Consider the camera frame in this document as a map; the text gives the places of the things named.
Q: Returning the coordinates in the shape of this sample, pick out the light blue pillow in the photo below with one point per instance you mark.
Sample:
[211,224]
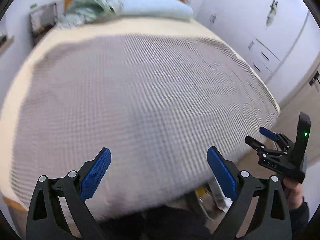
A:
[157,8]

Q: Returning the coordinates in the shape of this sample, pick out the small green clock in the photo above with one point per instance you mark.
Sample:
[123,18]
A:
[33,6]

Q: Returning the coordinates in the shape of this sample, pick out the beige room door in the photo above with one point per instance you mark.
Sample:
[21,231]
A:
[306,101]

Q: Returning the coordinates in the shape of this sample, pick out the cream mattress sheet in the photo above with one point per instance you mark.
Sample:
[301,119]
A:
[127,25]

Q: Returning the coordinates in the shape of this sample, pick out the clear plastic trash bag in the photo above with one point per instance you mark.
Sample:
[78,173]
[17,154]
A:
[211,200]

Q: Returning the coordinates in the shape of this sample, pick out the white built-in wardrobe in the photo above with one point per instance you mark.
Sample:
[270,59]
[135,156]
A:
[280,54]

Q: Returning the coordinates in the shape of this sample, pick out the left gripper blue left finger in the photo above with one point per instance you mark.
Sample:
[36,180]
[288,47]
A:
[45,215]

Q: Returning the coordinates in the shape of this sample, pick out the person's right hand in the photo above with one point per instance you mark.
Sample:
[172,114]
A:
[295,197]

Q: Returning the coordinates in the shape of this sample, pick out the black bedside shelf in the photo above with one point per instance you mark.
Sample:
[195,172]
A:
[42,20]

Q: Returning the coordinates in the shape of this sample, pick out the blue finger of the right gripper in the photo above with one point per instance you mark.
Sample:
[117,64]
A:
[284,143]
[257,146]

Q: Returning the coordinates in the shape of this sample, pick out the person's black trouser legs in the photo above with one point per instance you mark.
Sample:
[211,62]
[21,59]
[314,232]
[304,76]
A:
[158,223]

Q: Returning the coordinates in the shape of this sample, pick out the brown checkered blanket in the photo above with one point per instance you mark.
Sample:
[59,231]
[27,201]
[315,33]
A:
[156,102]

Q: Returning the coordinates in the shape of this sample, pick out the wooden windowsill ledge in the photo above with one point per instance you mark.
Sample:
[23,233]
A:
[5,45]

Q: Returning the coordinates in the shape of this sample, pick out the green floral quilt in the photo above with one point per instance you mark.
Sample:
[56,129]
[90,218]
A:
[82,12]

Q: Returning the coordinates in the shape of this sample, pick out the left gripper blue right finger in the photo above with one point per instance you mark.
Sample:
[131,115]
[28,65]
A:
[271,219]

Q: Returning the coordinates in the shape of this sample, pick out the grey cloth on wardrobe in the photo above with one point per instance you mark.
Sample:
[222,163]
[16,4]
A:
[272,13]

